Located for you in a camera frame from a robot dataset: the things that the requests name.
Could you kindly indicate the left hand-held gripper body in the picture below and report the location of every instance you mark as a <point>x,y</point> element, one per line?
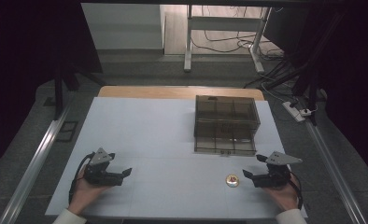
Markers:
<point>101,174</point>

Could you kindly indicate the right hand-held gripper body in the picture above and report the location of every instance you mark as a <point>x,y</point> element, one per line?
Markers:
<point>277,174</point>

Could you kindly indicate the person's right hand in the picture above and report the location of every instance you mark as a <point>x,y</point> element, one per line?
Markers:
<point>283,196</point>

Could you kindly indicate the person's left hand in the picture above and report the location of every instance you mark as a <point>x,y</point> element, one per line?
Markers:
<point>86,193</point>

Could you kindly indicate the round gold badge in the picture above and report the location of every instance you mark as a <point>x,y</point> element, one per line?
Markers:
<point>232,180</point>

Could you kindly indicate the white table sheet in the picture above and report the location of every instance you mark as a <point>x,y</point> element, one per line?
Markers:
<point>160,140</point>

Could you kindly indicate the transparent brown drawer box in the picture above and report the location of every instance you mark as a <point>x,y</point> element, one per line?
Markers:
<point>225,124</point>

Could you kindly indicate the white power strip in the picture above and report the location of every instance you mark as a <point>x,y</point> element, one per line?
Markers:
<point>292,110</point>

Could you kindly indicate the black metal stand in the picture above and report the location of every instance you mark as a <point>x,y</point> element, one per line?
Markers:
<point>59,84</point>
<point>309,81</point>

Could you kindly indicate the dark curtain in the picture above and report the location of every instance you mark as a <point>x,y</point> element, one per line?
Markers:
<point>23,62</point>
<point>353,77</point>

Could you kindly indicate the white cabinet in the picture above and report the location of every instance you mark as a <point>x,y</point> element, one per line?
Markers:
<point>123,26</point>

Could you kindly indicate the black floor bracket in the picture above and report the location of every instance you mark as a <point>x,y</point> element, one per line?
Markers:
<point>67,131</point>

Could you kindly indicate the aluminium floor rail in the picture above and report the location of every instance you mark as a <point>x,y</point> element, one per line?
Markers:
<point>334,174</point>
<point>32,171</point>

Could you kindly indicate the white desk frame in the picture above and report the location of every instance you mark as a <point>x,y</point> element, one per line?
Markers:
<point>224,23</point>

